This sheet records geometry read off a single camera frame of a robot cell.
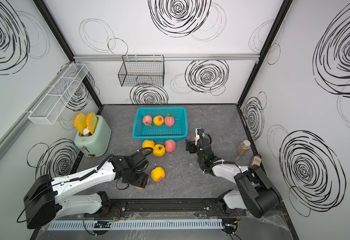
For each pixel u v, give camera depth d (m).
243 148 0.87
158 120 1.03
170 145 0.91
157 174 0.80
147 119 1.04
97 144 0.83
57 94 0.77
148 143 0.92
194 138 0.94
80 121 0.81
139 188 0.71
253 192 0.43
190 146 0.79
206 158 0.68
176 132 1.02
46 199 0.39
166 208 0.75
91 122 0.84
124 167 0.56
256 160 0.87
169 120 1.02
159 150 0.88
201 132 0.80
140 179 0.69
